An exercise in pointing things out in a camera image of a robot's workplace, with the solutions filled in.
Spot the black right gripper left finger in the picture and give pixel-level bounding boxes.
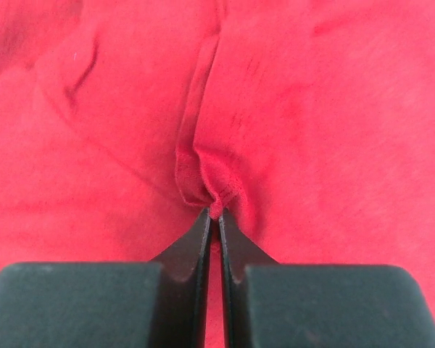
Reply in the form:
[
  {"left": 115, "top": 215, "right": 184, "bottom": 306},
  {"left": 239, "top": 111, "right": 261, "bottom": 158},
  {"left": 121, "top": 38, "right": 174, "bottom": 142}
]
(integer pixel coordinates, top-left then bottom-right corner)
[{"left": 0, "top": 210, "right": 212, "bottom": 347}]

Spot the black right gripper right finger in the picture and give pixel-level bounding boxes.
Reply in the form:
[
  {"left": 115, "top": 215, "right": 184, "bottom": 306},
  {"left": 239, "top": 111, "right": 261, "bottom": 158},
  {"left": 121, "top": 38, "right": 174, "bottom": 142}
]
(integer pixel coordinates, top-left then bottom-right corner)
[{"left": 219, "top": 212, "right": 435, "bottom": 347}]

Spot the red t shirt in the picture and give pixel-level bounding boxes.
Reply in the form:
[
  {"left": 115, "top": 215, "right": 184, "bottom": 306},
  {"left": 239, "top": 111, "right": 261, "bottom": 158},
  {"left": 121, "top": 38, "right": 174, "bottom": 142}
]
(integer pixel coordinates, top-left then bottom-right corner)
[{"left": 0, "top": 0, "right": 435, "bottom": 348}]

